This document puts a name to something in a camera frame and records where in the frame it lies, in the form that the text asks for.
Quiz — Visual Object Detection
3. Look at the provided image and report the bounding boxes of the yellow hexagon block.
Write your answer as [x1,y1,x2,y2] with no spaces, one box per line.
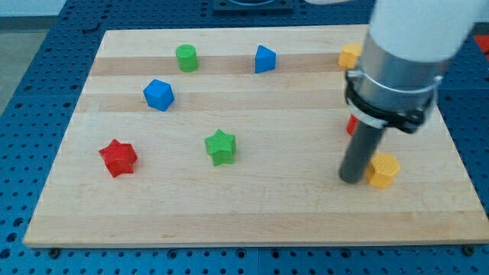
[365,153,401,189]

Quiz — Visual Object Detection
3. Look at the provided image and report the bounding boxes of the red block behind arm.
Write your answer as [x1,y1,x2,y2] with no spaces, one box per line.
[346,115,358,136]

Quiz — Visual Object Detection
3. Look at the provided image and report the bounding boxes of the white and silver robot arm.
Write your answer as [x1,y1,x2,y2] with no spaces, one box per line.
[345,0,488,133]

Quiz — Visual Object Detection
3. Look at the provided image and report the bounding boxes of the green star block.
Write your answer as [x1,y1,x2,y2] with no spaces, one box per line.
[204,129,236,167]

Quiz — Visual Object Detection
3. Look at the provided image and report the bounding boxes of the light wooden board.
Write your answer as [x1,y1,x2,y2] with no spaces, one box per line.
[24,25,488,248]

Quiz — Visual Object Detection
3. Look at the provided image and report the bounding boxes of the blue triangular prism block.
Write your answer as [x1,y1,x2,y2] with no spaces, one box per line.
[254,45,277,73]

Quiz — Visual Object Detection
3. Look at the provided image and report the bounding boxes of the blue cube block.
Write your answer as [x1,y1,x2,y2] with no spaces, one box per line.
[143,79,174,112]

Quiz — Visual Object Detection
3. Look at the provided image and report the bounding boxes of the green cylinder block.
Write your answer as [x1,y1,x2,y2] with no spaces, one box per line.
[176,44,199,73]

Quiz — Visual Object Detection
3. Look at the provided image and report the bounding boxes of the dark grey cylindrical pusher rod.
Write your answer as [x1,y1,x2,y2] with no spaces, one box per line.
[338,121,386,184]

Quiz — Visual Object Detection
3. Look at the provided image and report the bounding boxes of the red star block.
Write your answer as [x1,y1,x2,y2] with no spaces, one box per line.
[99,139,138,177]

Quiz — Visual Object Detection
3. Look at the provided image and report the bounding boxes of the yellow block at back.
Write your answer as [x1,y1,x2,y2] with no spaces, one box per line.
[338,44,362,69]

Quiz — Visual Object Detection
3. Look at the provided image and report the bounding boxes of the red object at right edge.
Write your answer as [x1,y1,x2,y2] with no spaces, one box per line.
[474,34,489,58]

